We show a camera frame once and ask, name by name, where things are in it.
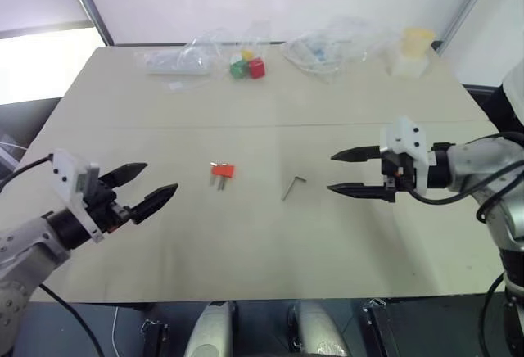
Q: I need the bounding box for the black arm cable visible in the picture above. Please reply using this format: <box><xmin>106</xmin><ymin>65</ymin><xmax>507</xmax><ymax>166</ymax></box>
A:
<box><xmin>403</xmin><ymin>131</ymin><xmax>524</xmax><ymax>225</ymax></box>
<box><xmin>0</xmin><ymin>155</ymin><xmax>54</xmax><ymax>192</ymax></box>

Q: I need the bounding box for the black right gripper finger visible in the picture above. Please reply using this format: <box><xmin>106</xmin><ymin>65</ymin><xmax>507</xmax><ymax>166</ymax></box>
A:
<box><xmin>330</xmin><ymin>145</ymin><xmax>384</xmax><ymax>165</ymax></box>
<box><xmin>326</xmin><ymin>183</ymin><xmax>388</xmax><ymax>202</ymax></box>

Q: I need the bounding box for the small red block with pins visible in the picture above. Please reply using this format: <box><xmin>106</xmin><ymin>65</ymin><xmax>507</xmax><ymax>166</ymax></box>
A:
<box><xmin>210</xmin><ymin>164</ymin><xmax>237</xmax><ymax>180</ymax></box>

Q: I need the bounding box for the large crumpled clear bag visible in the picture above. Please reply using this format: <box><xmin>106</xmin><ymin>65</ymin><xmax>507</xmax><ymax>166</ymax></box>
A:
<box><xmin>281</xmin><ymin>16</ymin><xmax>395</xmax><ymax>84</ymax></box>

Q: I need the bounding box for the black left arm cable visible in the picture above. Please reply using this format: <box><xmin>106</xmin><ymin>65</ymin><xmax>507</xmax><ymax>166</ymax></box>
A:
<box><xmin>0</xmin><ymin>155</ymin><xmax>54</xmax><ymax>192</ymax></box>

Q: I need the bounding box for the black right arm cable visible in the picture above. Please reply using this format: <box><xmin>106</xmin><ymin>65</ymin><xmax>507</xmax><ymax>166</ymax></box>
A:
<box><xmin>403</xmin><ymin>131</ymin><xmax>524</xmax><ymax>225</ymax></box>

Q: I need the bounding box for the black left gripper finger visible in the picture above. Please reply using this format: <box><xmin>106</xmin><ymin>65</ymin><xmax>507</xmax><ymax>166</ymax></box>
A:
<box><xmin>97</xmin><ymin>162</ymin><xmax>148</xmax><ymax>189</ymax></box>
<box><xmin>130</xmin><ymin>183</ymin><xmax>179</xmax><ymax>225</ymax></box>

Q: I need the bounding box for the green block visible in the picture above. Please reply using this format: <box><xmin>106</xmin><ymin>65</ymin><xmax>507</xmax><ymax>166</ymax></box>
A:
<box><xmin>229</xmin><ymin>60</ymin><xmax>249</xmax><ymax>81</ymax></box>

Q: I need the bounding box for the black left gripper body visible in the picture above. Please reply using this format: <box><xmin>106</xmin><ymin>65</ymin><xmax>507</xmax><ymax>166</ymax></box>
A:
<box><xmin>84</xmin><ymin>176</ymin><xmax>136</xmax><ymax>235</ymax></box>

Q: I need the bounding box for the yellowish plastic container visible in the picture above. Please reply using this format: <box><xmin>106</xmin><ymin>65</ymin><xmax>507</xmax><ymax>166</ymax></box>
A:
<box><xmin>387</xmin><ymin>26</ymin><xmax>437</xmax><ymax>79</ymax></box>

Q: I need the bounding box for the grey rounded shape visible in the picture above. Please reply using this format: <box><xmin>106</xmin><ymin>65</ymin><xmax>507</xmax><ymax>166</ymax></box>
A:
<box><xmin>183</xmin><ymin>301</ymin><xmax>241</xmax><ymax>357</ymax></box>
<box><xmin>286</xmin><ymin>299</ymin><xmax>350</xmax><ymax>357</ymax></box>

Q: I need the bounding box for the dark horizontal window bar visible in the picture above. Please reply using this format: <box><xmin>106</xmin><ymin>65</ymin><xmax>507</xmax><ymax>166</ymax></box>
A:
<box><xmin>0</xmin><ymin>20</ymin><xmax>100</xmax><ymax>40</ymax></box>

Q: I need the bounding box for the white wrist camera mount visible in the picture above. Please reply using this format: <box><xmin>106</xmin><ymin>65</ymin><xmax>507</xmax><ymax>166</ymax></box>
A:
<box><xmin>379</xmin><ymin>115</ymin><xmax>436</xmax><ymax>191</ymax></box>
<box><xmin>48</xmin><ymin>147</ymin><xmax>104</xmax><ymax>245</ymax></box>

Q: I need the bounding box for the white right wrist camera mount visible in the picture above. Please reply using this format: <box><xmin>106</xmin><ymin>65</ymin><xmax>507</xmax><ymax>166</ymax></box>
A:
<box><xmin>379</xmin><ymin>115</ymin><xmax>436</xmax><ymax>191</ymax></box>

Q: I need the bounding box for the light grey frame post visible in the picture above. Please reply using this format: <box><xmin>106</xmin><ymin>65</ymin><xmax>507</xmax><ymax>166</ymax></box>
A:
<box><xmin>432</xmin><ymin>0</ymin><xmax>489</xmax><ymax>53</ymax></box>

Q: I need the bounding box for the dark window frame post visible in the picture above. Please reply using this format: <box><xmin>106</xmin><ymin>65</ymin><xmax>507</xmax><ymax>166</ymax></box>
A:
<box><xmin>60</xmin><ymin>0</ymin><xmax>116</xmax><ymax>47</ymax></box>

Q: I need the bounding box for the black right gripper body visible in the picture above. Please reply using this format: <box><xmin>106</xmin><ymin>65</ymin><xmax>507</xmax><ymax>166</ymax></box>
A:
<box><xmin>380</xmin><ymin>150</ymin><xmax>418</xmax><ymax>205</ymax></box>

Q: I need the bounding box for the clear plastic bag with blocks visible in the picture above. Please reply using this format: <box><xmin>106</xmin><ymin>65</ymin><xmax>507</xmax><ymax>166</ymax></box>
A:
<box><xmin>220</xmin><ymin>20</ymin><xmax>272</xmax><ymax>83</ymax></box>

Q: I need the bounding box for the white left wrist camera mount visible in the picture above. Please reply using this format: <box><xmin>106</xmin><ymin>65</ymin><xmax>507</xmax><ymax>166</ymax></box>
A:
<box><xmin>48</xmin><ymin>147</ymin><xmax>104</xmax><ymax>245</ymax></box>

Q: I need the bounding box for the thin black cable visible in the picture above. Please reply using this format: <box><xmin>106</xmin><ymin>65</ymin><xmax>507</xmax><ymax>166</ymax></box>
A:
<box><xmin>484</xmin><ymin>269</ymin><xmax>509</xmax><ymax>357</ymax></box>
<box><xmin>38</xmin><ymin>284</ymin><xmax>106</xmax><ymax>357</ymax></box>

